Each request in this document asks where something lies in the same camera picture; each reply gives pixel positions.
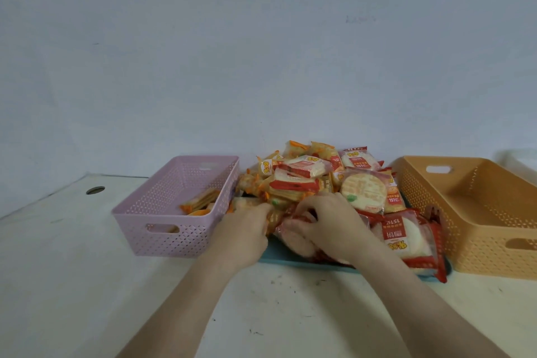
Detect person's right hand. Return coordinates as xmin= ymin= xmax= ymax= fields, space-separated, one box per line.
xmin=289 ymin=192 xmax=389 ymax=269

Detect person's left hand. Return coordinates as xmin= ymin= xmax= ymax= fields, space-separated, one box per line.
xmin=208 ymin=202 xmax=274 ymax=271

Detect red white rice cracker packet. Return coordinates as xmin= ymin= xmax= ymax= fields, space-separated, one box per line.
xmin=275 ymin=211 xmax=372 ymax=266

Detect person's left forearm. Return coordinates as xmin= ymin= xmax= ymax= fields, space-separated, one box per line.
xmin=117 ymin=259 xmax=263 ymax=358

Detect person's right forearm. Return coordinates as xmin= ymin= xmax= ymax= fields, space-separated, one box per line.
xmin=352 ymin=251 xmax=512 ymax=358

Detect blue plastic tray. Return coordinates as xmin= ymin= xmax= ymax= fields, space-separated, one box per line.
xmin=258 ymin=235 xmax=452 ymax=283

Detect pile of mixed snack packets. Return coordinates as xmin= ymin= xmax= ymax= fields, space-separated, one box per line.
xmin=229 ymin=140 xmax=449 ymax=284

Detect pink perforated plastic basket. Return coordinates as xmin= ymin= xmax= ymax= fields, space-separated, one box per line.
xmin=111 ymin=156 xmax=241 ymax=258

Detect orange perforated plastic basket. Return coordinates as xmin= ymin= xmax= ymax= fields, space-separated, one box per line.
xmin=391 ymin=156 xmax=537 ymax=281

